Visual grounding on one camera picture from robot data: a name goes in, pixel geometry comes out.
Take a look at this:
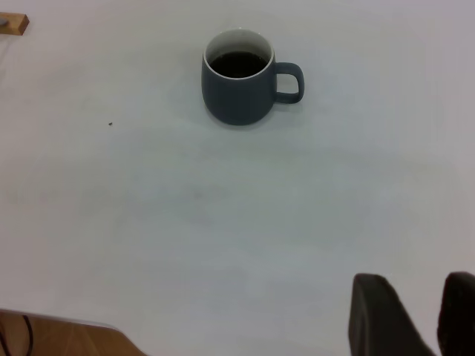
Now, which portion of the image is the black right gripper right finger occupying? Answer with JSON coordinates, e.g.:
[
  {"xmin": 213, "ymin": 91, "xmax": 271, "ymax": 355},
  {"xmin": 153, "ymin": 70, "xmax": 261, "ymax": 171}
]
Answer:
[{"xmin": 436, "ymin": 271, "xmax": 475, "ymax": 356}]

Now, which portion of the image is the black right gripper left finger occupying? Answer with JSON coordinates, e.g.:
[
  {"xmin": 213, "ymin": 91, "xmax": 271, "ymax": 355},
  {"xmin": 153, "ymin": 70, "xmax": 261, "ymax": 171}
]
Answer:
[{"xmin": 347, "ymin": 273, "xmax": 438, "ymax": 356}]

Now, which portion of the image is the grey ceramic mug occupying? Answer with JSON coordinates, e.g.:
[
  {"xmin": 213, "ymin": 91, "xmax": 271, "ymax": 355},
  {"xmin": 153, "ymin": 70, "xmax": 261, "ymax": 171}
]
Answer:
[{"xmin": 201, "ymin": 28, "xmax": 306, "ymax": 126}]

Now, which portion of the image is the dark coffee liquid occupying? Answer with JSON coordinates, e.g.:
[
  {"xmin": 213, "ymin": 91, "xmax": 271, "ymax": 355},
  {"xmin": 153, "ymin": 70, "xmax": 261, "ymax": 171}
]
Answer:
[{"xmin": 208, "ymin": 51, "xmax": 269, "ymax": 79}]

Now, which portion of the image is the flat wooden block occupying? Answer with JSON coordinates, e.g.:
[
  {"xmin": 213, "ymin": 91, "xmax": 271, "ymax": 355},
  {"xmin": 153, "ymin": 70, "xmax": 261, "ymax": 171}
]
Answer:
[{"xmin": 0, "ymin": 13, "xmax": 30, "ymax": 36}]

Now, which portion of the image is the black floor cable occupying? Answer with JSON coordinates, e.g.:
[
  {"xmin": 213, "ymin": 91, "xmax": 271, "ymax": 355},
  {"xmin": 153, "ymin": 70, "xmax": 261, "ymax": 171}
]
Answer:
[{"xmin": 20, "ymin": 314, "xmax": 35, "ymax": 355}]

